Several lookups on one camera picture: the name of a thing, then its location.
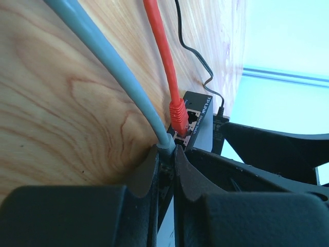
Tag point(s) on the black power adapter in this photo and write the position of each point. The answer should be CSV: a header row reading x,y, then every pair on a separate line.
x,y
218,139

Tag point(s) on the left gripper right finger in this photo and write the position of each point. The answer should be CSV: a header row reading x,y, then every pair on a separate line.
x,y
206,215

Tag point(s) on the right aluminium frame post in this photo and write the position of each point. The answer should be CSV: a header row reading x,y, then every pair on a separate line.
x,y
285,76

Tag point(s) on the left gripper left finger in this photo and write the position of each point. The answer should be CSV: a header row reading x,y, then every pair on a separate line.
x,y
106,215

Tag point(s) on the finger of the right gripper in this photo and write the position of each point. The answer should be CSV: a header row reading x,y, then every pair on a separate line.
x,y
292,156
231,176

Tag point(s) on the black network switch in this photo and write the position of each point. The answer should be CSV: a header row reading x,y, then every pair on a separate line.
x,y
199,108

